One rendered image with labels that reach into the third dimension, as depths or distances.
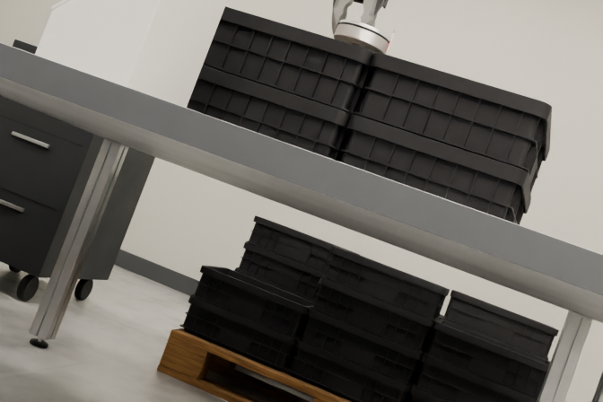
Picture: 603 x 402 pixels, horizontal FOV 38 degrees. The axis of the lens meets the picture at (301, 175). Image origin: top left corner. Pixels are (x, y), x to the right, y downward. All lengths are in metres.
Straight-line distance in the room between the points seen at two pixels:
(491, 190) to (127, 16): 0.61
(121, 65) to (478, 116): 0.56
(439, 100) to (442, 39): 3.74
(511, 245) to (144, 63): 0.57
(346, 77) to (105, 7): 0.43
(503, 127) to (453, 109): 0.08
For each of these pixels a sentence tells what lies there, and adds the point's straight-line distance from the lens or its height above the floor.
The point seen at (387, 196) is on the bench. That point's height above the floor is 0.68.
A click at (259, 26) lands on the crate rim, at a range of 1.50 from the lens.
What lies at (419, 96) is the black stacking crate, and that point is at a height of 0.88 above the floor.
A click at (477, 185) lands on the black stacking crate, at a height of 0.78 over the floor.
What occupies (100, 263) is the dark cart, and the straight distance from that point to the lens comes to 3.68.
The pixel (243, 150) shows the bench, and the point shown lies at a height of 0.68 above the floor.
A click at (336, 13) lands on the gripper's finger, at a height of 1.02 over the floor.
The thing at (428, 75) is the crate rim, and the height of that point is 0.92.
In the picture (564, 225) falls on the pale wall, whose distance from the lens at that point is 4.96.
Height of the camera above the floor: 0.62
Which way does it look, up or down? 3 degrees up
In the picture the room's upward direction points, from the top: 21 degrees clockwise
